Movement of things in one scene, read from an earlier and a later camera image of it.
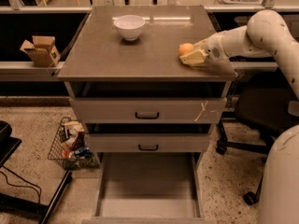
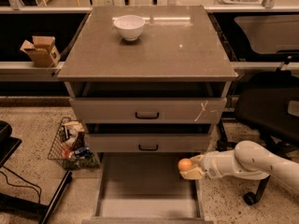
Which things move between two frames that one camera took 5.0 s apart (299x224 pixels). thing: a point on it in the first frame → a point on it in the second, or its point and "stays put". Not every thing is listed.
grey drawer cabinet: [127, 84] stays put
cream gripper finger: [202, 45] → [195, 160]
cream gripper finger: [194, 58] → [194, 174]
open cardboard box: [42, 49] stays put
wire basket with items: [70, 147] stays put
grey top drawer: [151, 110] stays put
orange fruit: [185, 49] → [184, 164]
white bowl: [130, 26] stays put
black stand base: [7, 147] stays put
